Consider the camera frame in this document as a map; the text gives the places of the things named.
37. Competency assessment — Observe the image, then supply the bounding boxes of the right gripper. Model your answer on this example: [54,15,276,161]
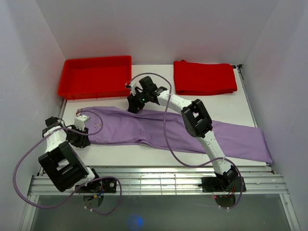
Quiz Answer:
[127,90,150,115]

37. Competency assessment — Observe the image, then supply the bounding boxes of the purple trousers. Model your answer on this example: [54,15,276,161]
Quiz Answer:
[81,106,273,164]

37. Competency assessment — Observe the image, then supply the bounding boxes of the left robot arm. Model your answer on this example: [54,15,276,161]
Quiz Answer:
[38,115,102,192]

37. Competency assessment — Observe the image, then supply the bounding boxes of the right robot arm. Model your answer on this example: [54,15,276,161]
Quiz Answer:
[126,73,246,193]

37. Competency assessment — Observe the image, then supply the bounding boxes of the folded red trousers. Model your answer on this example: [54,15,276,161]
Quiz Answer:
[173,60,238,96]

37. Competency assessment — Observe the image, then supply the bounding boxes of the red plastic tray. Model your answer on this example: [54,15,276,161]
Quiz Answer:
[58,56,132,100]

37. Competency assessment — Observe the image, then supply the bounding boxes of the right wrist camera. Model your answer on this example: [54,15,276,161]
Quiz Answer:
[125,81,137,96]

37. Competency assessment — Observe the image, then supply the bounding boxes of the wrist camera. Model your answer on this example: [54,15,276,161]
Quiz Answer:
[125,81,137,96]
[74,115,90,131]

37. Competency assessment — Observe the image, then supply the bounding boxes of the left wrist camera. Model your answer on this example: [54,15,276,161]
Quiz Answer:
[74,115,90,131]

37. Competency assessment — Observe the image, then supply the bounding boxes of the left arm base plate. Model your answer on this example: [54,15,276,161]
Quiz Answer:
[80,178,117,193]

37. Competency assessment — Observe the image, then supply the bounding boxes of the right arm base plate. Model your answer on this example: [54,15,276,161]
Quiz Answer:
[198,177,246,193]

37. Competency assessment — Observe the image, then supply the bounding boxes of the aluminium frame rail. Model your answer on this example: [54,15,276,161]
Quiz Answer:
[27,165,289,196]

